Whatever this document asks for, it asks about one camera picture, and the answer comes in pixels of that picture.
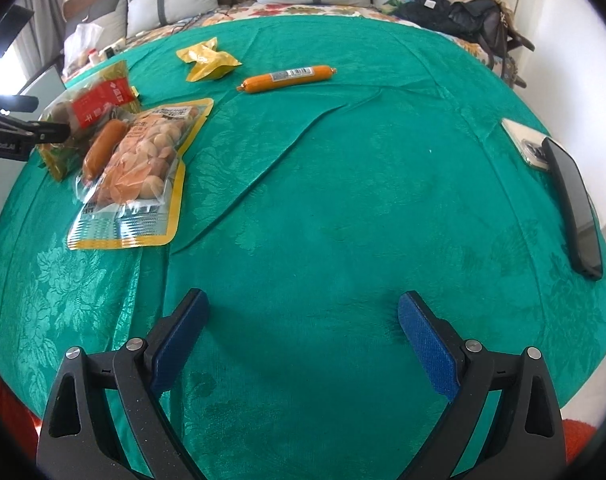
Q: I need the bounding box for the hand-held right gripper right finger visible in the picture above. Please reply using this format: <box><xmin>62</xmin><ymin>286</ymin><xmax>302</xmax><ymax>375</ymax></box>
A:
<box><xmin>398</xmin><ymin>290</ymin><xmax>568</xmax><ymax>480</ymax></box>

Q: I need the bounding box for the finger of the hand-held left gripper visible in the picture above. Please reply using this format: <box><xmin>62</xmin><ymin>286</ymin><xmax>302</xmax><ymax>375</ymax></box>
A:
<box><xmin>0</xmin><ymin>110</ymin><xmax>72</xmax><ymax>145</ymax></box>
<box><xmin>0</xmin><ymin>91</ymin><xmax>39</xmax><ymax>114</ymax></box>

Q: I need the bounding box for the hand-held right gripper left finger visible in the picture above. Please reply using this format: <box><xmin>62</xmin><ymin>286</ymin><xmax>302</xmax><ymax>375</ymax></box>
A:
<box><xmin>36</xmin><ymin>287</ymin><xmax>210</xmax><ymax>480</ymax></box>

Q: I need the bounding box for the white box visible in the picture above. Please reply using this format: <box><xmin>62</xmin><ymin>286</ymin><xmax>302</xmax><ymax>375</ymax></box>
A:
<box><xmin>18</xmin><ymin>62</ymin><xmax>68</xmax><ymax>106</ymax></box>

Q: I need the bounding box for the large red label snack bag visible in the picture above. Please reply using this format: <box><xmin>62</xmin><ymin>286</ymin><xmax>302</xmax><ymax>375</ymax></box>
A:
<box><xmin>36</xmin><ymin>60</ymin><xmax>142</xmax><ymax>182</ymax></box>

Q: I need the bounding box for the yellow bordered peanut bag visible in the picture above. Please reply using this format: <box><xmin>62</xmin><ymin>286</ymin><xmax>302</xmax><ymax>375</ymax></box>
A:
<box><xmin>67</xmin><ymin>97</ymin><xmax>215</xmax><ymax>251</ymax></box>

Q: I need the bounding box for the yellow vacuum snack packet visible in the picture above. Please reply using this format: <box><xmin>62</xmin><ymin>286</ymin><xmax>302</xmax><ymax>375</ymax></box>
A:
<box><xmin>176</xmin><ymin>36</ymin><xmax>243</xmax><ymax>83</ymax></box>

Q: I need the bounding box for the long orange sausage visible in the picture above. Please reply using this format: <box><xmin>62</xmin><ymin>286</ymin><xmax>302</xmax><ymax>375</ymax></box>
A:
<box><xmin>235</xmin><ymin>64</ymin><xmax>338</xmax><ymax>95</ymax></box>

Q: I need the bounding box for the grey curtain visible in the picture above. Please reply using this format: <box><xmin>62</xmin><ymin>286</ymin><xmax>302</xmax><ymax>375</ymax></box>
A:
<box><xmin>14</xmin><ymin>0</ymin><xmax>80</xmax><ymax>77</ymax></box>

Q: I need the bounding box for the clear plastic bag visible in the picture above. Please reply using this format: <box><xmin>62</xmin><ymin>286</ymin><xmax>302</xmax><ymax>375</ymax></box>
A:
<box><xmin>63</xmin><ymin>22</ymin><xmax>104</xmax><ymax>69</ymax></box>

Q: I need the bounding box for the orange red blanket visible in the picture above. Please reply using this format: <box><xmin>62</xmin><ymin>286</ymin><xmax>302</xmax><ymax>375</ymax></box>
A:
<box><xmin>0</xmin><ymin>360</ymin><xmax>604</xmax><ymax>466</ymax></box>

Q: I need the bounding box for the black smartphone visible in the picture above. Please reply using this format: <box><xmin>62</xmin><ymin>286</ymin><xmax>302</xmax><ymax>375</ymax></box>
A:
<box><xmin>540</xmin><ymin>136</ymin><xmax>605</xmax><ymax>281</ymax></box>

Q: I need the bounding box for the white smartphone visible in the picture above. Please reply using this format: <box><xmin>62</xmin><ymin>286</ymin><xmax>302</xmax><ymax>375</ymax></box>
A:
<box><xmin>500</xmin><ymin>117</ymin><xmax>554</xmax><ymax>171</ymax></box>

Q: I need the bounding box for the brown handbag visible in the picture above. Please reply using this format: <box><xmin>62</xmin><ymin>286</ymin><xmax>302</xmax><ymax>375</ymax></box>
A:
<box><xmin>478</xmin><ymin>7</ymin><xmax>536</xmax><ymax>72</ymax></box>

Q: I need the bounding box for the black bag with clothes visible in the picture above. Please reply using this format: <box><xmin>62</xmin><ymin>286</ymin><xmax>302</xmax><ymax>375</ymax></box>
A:
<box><xmin>395</xmin><ymin>0</ymin><xmax>502</xmax><ymax>39</ymax></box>

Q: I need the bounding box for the black cable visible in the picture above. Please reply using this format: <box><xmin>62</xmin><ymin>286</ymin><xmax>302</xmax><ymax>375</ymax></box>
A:
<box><xmin>173</xmin><ymin>9</ymin><xmax>235</xmax><ymax>32</ymax></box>

